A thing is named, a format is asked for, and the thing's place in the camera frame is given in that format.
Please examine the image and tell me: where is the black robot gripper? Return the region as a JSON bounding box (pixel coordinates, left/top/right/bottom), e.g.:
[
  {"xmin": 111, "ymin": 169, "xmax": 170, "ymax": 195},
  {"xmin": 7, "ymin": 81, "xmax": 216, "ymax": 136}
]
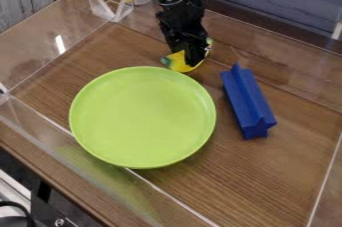
[{"xmin": 156, "ymin": 0, "xmax": 208, "ymax": 67}]

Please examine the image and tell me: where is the yellow toy banana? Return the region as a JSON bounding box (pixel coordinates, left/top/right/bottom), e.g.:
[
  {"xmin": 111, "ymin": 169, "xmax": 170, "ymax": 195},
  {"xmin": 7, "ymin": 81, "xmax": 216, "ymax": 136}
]
[{"xmin": 160, "ymin": 36, "xmax": 214, "ymax": 74}]

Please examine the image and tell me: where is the green round plate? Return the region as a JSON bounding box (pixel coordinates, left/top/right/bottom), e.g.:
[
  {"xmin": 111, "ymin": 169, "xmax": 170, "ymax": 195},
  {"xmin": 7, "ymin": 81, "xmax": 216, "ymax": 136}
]
[{"xmin": 68, "ymin": 66, "xmax": 216, "ymax": 169}]

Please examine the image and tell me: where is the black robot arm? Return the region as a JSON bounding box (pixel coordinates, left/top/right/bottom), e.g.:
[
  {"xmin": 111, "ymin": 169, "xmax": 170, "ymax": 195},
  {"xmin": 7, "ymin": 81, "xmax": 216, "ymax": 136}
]
[{"xmin": 155, "ymin": 0, "xmax": 210, "ymax": 68}]

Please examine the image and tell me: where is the blue star-shaped block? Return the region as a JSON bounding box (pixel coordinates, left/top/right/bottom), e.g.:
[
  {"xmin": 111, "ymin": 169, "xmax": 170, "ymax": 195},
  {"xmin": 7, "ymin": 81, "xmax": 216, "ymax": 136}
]
[{"xmin": 220, "ymin": 63, "xmax": 278, "ymax": 140}]

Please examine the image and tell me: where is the clear acrylic corner bracket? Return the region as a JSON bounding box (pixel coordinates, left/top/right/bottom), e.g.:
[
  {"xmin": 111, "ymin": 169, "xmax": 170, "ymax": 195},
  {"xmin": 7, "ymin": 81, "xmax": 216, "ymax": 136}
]
[{"xmin": 88, "ymin": 0, "xmax": 133, "ymax": 23}]

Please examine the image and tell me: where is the black cable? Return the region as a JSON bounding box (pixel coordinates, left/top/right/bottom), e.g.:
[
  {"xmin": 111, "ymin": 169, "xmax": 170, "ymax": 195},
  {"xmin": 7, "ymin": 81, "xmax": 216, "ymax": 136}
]
[{"xmin": 0, "ymin": 199, "xmax": 35, "ymax": 227}]

